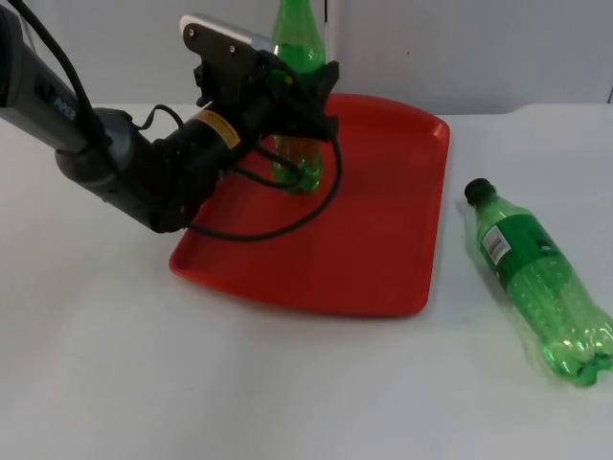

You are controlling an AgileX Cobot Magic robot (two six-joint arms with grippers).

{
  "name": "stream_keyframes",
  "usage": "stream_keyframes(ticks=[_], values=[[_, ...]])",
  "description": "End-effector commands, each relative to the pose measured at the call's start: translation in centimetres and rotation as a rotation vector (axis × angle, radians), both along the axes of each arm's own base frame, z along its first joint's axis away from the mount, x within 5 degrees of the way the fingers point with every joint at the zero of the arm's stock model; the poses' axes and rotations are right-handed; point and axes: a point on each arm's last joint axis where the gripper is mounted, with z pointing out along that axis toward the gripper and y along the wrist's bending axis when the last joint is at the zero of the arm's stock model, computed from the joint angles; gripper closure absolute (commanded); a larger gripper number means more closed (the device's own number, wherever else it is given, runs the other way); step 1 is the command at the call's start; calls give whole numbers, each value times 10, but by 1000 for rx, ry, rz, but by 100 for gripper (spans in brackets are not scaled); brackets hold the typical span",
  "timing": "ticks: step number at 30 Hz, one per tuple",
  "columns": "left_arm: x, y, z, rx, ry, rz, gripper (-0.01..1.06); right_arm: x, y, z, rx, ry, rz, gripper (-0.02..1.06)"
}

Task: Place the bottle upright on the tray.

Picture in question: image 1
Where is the green plastic bottle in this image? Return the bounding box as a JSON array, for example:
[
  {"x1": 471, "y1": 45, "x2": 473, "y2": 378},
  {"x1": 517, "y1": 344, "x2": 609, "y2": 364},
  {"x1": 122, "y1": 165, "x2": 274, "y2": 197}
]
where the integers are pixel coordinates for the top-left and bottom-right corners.
[
  {"x1": 269, "y1": 0, "x2": 330, "y2": 196},
  {"x1": 463, "y1": 177, "x2": 613, "y2": 388}
]

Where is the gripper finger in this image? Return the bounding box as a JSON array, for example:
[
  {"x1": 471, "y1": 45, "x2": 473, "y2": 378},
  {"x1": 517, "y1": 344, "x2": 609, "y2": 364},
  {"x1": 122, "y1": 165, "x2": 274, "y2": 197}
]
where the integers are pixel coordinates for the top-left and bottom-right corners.
[
  {"x1": 284, "y1": 93, "x2": 340, "y2": 144},
  {"x1": 311, "y1": 58, "x2": 342, "y2": 98}
]

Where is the red tray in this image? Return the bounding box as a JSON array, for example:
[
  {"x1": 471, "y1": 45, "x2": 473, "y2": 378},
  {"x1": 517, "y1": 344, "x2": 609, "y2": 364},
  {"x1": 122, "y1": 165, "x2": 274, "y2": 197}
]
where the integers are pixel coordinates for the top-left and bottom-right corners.
[{"x1": 168, "y1": 92, "x2": 452, "y2": 319}]

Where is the black cable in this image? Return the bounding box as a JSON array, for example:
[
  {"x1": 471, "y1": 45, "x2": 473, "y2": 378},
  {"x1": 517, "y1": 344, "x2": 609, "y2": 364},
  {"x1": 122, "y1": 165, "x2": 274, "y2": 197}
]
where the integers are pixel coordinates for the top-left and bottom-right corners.
[
  {"x1": 7, "y1": 0, "x2": 114, "y2": 145},
  {"x1": 184, "y1": 131, "x2": 344, "y2": 242},
  {"x1": 125, "y1": 103, "x2": 187, "y2": 133}
]

